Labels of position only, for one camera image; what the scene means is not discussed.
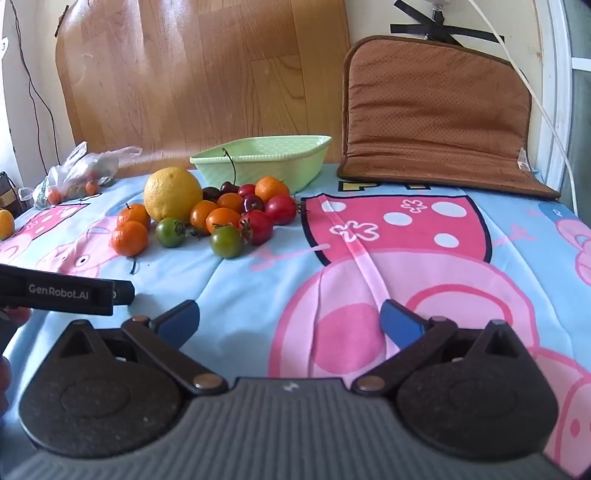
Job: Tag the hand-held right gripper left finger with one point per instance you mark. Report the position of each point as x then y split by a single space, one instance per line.
178 319

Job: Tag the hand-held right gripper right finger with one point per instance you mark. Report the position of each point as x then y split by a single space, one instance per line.
399 323

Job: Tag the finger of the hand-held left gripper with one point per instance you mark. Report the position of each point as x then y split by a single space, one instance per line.
123 292

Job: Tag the orange mandarin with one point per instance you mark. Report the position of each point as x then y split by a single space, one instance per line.
134 217
129 238
272 189

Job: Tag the green tomato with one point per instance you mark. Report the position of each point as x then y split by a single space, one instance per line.
170 232
226 241

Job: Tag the orange cherry tomato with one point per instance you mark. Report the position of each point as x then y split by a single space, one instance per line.
230 201
202 217
223 219

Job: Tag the large yellow citrus fruit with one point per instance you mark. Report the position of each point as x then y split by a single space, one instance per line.
173 194

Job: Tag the red tomato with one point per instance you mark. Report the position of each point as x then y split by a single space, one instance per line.
257 227
280 209
246 190

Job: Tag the dark red cherry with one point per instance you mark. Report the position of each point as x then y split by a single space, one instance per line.
253 203
228 187
211 193

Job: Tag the light green bowl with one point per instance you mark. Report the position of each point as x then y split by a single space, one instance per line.
277 157

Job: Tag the person's left hand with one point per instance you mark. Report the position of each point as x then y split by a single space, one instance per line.
14 316

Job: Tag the small yellow-orange fruit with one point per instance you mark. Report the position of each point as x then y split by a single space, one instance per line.
5 225

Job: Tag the brown box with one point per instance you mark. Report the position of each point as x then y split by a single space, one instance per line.
14 203

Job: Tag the printed cartoon blanket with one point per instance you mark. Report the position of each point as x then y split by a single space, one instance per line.
295 277

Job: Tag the clear plastic bag of produce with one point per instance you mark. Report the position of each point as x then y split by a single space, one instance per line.
78 177

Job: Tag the black power adapter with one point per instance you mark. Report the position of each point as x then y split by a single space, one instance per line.
7 181

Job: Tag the brown seat cushion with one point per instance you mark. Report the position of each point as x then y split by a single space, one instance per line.
434 110

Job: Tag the wood-pattern vinyl sheet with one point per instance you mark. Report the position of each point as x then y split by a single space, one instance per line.
207 78

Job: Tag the black tape strips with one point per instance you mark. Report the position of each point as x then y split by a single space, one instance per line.
438 28

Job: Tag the white window frame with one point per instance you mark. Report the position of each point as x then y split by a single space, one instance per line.
561 92

